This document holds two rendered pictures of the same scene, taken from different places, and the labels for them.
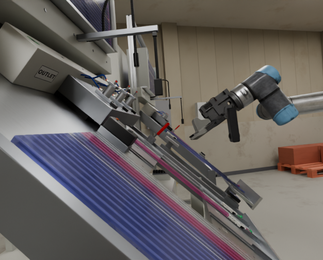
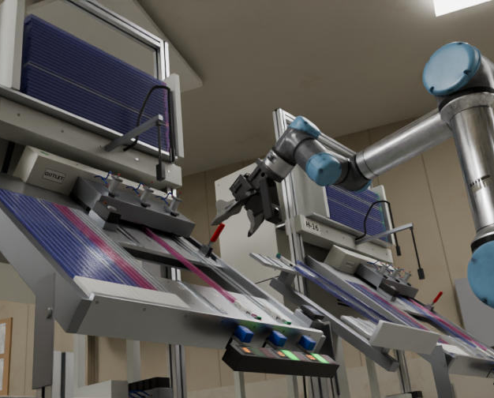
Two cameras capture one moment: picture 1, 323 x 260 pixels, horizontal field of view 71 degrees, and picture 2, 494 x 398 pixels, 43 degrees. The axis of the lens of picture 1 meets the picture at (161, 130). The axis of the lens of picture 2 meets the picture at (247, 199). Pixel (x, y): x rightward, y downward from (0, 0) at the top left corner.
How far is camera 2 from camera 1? 124 cm
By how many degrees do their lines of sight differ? 39
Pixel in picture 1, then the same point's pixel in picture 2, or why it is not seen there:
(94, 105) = (91, 196)
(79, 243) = not seen: outside the picture
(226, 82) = not seen: outside the picture
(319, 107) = (395, 149)
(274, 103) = (300, 158)
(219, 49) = not seen: outside the picture
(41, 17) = (56, 137)
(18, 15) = (39, 139)
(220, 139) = not seen: outside the picture
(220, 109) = (248, 184)
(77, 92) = (82, 189)
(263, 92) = (290, 148)
